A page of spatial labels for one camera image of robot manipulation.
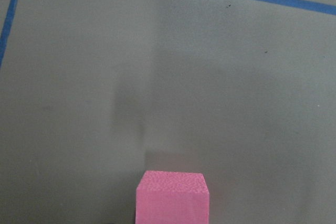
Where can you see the red foam block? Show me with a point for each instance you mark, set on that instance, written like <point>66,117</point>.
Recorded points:
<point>172,197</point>

